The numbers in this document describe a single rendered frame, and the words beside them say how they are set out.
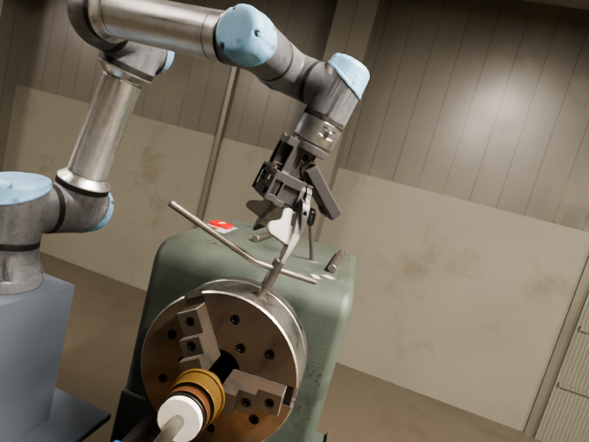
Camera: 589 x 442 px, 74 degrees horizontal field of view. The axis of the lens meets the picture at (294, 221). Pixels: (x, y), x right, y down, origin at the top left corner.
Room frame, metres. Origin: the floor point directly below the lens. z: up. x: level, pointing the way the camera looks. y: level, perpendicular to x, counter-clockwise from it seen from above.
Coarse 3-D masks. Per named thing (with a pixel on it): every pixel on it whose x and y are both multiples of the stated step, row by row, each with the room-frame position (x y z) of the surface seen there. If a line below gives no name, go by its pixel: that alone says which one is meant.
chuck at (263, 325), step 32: (224, 288) 0.72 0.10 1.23; (256, 288) 0.77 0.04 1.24; (160, 320) 0.71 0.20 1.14; (224, 320) 0.69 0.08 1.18; (256, 320) 0.69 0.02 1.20; (288, 320) 0.73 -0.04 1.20; (160, 352) 0.71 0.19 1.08; (256, 352) 0.68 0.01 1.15; (288, 352) 0.68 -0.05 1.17; (160, 384) 0.71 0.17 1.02; (288, 384) 0.67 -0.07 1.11; (224, 416) 0.69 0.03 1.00; (256, 416) 0.68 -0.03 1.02
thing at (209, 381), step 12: (192, 372) 0.61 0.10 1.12; (204, 372) 0.61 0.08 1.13; (180, 384) 0.58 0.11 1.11; (192, 384) 0.58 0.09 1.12; (204, 384) 0.58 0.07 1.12; (216, 384) 0.60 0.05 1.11; (168, 396) 0.55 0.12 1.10; (192, 396) 0.55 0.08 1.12; (204, 396) 0.57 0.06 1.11; (216, 396) 0.59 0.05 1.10; (204, 408) 0.55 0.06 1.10; (216, 408) 0.58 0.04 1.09; (204, 420) 0.55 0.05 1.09
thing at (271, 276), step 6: (276, 258) 0.72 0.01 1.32; (276, 264) 0.72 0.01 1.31; (282, 264) 0.72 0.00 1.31; (270, 270) 0.72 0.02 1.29; (276, 270) 0.72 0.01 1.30; (270, 276) 0.72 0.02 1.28; (276, 276) 0.72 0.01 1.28; (264, 282) 0.72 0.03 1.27; (270, 282) 0.72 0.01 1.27; (264, 288) 0.72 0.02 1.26; (270, 288) 0.72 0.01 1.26; (258, 294) 0.73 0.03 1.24; (264, 294) 0.73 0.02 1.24
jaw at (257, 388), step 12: (240, 372) 0.68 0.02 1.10; (228, 384) 0.63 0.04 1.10; (240, 384) 0.64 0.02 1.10; (252, 384) 0.65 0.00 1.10; (264, 384) 0.66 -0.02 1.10; (276, 384) 0.67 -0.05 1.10; (228, 396) 0.61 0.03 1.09; (240, 396) 0.62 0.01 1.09; (252, 396) 0.62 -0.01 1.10; (264, 396) 0.64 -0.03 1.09; (276, 396) 0.64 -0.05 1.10; (288, 396) 0.67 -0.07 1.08; (228, 408) 0.61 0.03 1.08; (240, 408) 0.62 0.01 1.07; (252, 408) 0.63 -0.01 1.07; (264, 408) 0.64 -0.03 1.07; (276, 408) 0.63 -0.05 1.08
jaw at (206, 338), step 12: (192, 300) 0.70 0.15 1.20; (204, 300) 0.70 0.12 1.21; (180, 312) 0.67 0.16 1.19; (192, 312) 0.66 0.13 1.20; (204, 312) 0.69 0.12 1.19; (192, 324) 0.66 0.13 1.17; (204, 324) 0.67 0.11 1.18; (192, 336) 0.65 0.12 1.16; (204, 336) 0.66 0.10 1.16; (192, 348) 0.64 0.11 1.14; (204, 348) 0.64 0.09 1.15; (216, 348) 0.69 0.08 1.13; (192, 360) 0.62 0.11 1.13; (204, 360) 0.63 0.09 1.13
